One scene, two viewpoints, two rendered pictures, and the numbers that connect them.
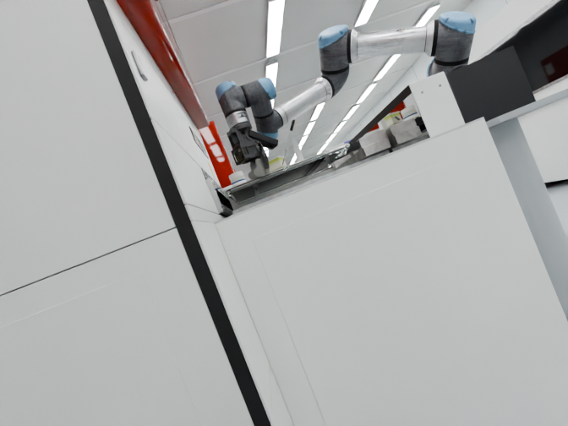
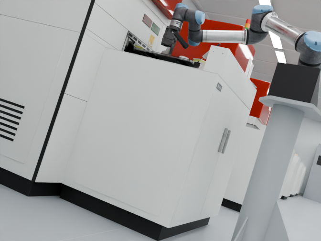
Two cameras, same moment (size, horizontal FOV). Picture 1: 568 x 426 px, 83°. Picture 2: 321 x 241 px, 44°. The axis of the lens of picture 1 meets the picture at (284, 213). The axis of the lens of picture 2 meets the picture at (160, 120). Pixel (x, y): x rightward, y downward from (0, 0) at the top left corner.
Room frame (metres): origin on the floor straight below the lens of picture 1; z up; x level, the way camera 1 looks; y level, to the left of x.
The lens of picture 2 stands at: (-0.99, -1.18, 0.46)
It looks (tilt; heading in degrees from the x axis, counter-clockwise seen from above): 2 degrees up; 28
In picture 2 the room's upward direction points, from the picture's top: 18 degrees clockwise
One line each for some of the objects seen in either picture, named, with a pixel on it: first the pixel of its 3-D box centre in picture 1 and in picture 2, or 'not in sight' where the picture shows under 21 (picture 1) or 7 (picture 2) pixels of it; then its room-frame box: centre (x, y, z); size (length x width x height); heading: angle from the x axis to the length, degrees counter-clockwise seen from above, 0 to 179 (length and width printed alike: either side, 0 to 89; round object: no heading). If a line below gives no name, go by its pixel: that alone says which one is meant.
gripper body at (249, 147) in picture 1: (245, 144); (170, 37); (1.08, 0.03, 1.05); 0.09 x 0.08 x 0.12; 124
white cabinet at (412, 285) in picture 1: (360, 298); (167, 148); (1.15, -0.14, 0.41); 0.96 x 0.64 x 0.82; 5
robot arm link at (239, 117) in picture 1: (238, 122); (176, 25); (1.08, 0.03, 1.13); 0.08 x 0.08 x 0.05
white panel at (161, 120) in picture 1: (193, 155); (133, 25); (0.86, 0.17, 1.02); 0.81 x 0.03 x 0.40; 5
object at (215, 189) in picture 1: (223, 202); (141, 56); (1.03, 0.17, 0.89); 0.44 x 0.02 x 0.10; 5
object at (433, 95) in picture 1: (390, 137); (227, 75); (1.03, -0.41, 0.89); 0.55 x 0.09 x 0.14; 5
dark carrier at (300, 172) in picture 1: (283, 178); (172, 63); (1.07, -0.04, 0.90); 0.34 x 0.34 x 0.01; 5
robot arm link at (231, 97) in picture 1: (231, 100); (180, 13); (1.08, 0.02, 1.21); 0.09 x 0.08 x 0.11; 98
